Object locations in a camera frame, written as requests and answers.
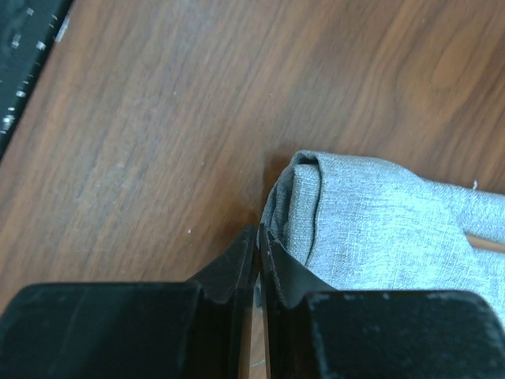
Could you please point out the grey cloth napkin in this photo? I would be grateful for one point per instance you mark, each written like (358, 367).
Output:
(363, 223)

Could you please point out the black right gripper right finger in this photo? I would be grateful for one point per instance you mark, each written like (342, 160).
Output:
(315, 331)

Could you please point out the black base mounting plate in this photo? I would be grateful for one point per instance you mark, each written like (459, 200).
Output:
(29, 30)

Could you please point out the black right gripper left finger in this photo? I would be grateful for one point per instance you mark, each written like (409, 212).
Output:
(198, 328)

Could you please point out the copper metal fork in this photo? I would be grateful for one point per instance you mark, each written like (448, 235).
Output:
(484, 244)

